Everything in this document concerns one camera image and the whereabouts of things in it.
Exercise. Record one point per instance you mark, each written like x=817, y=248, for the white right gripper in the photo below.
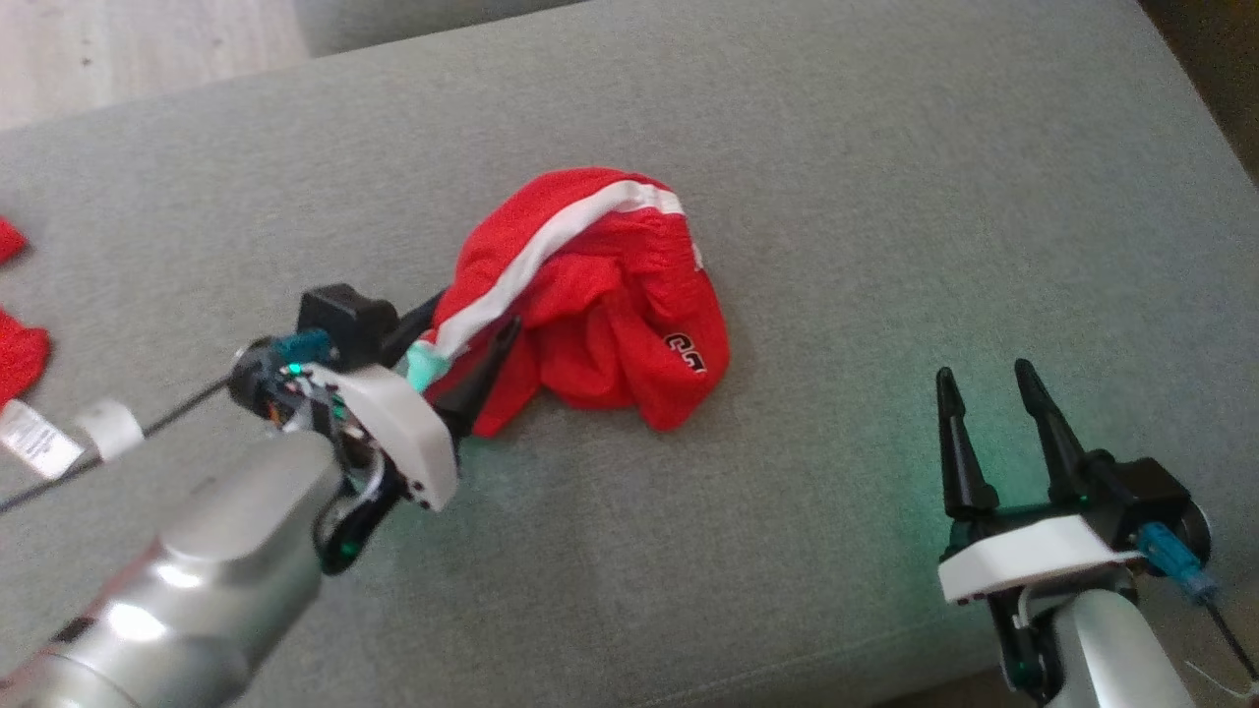
x=1033, y=560

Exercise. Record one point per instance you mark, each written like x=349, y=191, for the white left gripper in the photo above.
x=403, y=433

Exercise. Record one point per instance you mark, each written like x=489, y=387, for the red shorts with white stripe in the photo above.
x=610, y=295

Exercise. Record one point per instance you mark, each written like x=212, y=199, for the red shirt with white sleeves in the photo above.
x=20, y=359

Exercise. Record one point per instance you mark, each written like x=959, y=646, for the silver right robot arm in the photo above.
x=1121, y=659

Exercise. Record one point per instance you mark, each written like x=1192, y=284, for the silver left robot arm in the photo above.
x=197, y=590

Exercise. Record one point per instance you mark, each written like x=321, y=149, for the grey sofa seat cushion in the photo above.
x=393, y=25

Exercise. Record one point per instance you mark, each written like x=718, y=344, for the grey fabric ottoman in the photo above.
x=787, y=147

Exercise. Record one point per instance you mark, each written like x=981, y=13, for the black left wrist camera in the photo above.
x=344, y=320

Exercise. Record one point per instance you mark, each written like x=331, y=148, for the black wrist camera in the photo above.
x=344, y=320
x=1146, y=497

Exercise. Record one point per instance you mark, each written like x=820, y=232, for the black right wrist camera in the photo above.
x=1146, y=497

